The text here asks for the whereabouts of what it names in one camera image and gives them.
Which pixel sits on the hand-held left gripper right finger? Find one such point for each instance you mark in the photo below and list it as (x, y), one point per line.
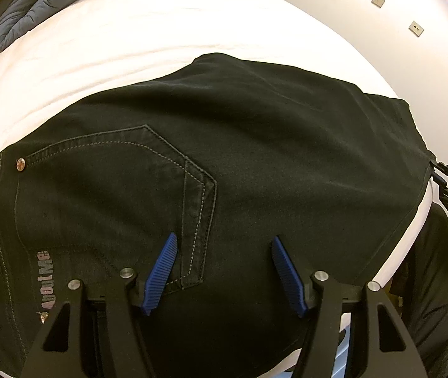
(287, 275)

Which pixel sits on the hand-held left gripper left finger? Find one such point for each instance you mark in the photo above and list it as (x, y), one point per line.
(163, 275)

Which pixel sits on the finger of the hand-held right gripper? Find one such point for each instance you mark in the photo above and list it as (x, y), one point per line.
(438, 177)

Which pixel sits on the black denim pants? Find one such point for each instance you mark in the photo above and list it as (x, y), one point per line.
(228, 145)

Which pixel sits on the person's dark clothing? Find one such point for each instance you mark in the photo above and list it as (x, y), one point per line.
(425, 283)

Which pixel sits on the bed with white sheet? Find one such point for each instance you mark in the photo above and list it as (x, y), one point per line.
(169, 27)

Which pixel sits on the rolled blue duvet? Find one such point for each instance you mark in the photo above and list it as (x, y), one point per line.
(35, 8)

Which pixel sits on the beige wall socket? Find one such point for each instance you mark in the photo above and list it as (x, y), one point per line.
(416, 28)

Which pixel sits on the beige wall plate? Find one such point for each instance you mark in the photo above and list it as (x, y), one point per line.
(377, 2)

